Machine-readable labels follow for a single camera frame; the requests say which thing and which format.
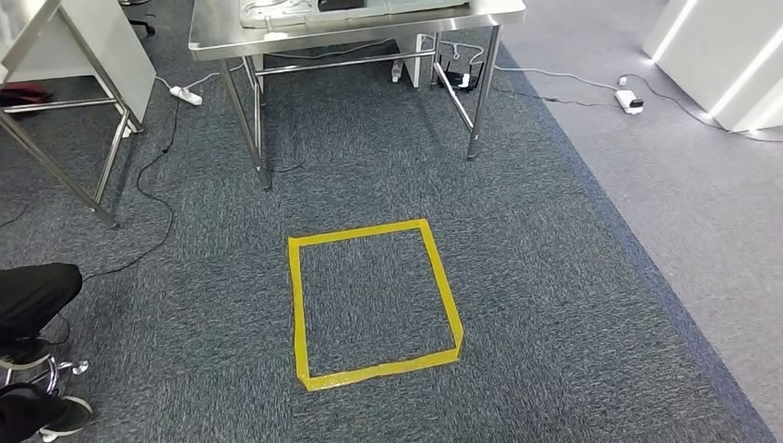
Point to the black power adapter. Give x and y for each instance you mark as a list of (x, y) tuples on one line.
[(459, 79)]

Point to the yellow floor tape square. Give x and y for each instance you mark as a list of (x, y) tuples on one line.
[(300, 306)]

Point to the chrome swivel stool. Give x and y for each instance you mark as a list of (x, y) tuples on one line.
[(61, 367)]

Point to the white lit plinth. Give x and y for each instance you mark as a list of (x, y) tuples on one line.
[(716, 61)]

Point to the stainless steel table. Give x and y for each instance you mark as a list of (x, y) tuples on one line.
[(116, 140)]

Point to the stamped steel panel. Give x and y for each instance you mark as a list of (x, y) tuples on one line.
[(275, 12)]

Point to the red bag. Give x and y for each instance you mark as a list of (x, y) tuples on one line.
[(21, 95)]

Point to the person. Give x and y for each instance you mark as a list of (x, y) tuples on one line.
[(37, 293)]

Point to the stainless steel workbench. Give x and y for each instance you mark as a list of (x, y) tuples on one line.
[(367, 33)]

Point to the white cabinet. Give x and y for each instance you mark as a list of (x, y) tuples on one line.
[(116, 49)]

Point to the clear plastic bottle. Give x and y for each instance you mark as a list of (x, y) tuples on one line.
[(397, 70)]

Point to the black office chair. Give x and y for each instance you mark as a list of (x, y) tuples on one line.
[(144, 26)]

